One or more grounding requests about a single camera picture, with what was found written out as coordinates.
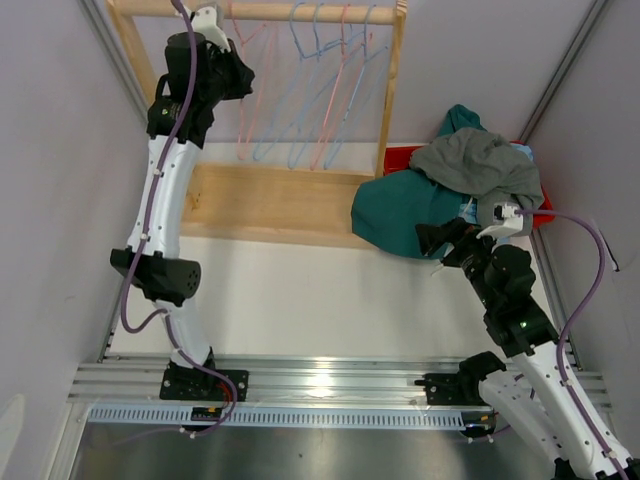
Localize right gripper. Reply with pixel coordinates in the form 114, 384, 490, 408
414, 216, 504, 310

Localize light blue shorts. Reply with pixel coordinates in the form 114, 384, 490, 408
458, 142, 534, 224

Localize dark green shorts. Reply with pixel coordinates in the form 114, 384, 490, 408
351, 104, 491, 260

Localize pink hanger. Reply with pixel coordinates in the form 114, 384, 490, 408
309, 3, 362, 171
227, 0, 279, 161

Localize grey shorts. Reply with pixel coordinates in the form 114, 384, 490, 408
409, 127, 544, 227

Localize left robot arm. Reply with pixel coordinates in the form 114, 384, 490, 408
110, 32, 255, 400

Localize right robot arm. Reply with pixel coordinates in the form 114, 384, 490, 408
415, 218, 639, 479

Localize red plastic bin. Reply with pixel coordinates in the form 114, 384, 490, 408
383, 141, 554, 230

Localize wooden clothes rack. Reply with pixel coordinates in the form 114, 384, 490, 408
106, 1, 408, 248

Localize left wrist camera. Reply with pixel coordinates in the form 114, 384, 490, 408
190, 2, 231, 53

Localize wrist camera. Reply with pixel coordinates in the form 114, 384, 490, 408
476, 202, 533, 241
190, 2, 231, 53

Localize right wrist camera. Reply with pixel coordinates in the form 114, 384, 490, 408
476, 202, 533, 241

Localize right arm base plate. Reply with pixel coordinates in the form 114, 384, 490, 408
414, 373, 484, 406

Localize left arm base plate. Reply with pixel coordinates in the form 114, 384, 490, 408
159, 364, 250, 402

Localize aluminium mounting rail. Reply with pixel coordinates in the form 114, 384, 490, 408
67, 355, 614, 431

